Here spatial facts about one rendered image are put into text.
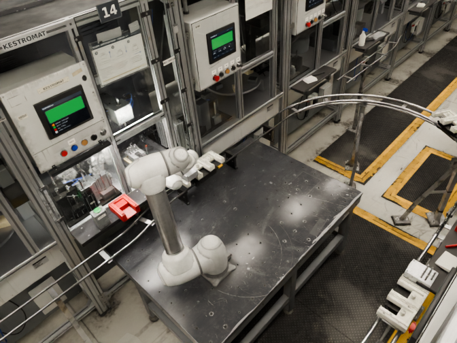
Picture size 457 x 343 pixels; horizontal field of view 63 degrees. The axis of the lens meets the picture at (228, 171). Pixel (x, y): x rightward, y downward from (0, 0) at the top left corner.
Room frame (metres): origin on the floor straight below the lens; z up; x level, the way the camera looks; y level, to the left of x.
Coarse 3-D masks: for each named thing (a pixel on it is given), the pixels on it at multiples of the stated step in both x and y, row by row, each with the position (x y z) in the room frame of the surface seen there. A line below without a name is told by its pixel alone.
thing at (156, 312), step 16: (352, 208) 1.72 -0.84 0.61; (336, 224) 1.58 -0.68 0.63; (320, 240) 1.45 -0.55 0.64; (336, 240) 1.73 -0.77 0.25; (320, 256) 1.60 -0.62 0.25; (304, 272) 1.48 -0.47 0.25; (288, 288) 1.30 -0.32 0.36; (144, 304) 1.37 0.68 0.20; (288, 304) 1.30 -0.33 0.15; (160, 320) 1.24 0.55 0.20; (272, 320) 1.17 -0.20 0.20; (176, 336) 1.12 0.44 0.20; (256, 336) 1.06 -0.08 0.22
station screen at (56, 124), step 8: (72, 96) 1.67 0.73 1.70; (80, 96) 1.69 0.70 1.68; (56, 104) 1.61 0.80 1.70; (80, 112) 1.67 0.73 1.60; (88, 112) 1.70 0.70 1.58; (48, 120) 1.56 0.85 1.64; (56, 120) 1.59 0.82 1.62; (64, 120) 1.61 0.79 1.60; (72, 120) 1.63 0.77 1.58; (80, 120) 1.66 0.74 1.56; (56, 128) 1.58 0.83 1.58; (64, 128) 1.60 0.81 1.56
